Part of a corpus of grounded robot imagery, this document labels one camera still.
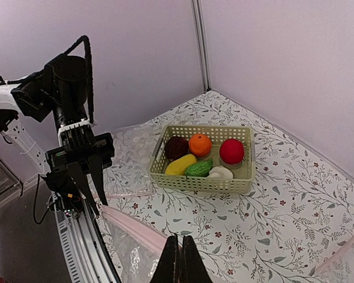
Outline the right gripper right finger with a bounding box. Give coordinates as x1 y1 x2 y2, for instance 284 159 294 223
181 236 212 283

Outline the green toy bitter gourd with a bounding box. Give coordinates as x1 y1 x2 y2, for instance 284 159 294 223
185 159 213 177

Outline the right rear clear bag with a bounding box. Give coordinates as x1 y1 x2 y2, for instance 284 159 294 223
315 239 354 282

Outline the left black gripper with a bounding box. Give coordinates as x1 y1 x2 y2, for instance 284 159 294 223
46 124 114 216

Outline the left clear dotted bag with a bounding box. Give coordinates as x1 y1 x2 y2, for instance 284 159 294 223
103 125 160 199

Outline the yellow toy mango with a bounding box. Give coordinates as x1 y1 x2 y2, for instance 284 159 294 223
165 154 197 175

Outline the dark red toy fruit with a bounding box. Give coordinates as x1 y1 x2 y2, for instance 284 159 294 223
164 136 189 161

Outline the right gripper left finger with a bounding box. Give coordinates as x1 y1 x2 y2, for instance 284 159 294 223
150 235 179 283

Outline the floral table mat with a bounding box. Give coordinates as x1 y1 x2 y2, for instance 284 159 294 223
109 91 354 282

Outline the green perforated plastic basket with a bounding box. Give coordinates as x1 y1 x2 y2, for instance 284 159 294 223
148 125 255 195

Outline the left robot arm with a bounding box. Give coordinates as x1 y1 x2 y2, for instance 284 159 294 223
0 54 114 212

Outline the white toy garlic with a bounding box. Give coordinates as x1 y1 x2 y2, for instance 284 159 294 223
207 166 234 179

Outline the clear zip top bag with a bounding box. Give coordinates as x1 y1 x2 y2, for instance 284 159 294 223
101 205 168 282

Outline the red toy apple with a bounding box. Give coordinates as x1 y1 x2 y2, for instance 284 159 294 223
219 139 245 165

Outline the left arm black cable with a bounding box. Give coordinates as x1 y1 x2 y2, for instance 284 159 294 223
63 35 96 124

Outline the orange toy orange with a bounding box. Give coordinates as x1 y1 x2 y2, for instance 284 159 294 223
188 133 212 157

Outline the left aluminium frame post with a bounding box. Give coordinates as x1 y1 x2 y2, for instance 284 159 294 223
191 0 212 92

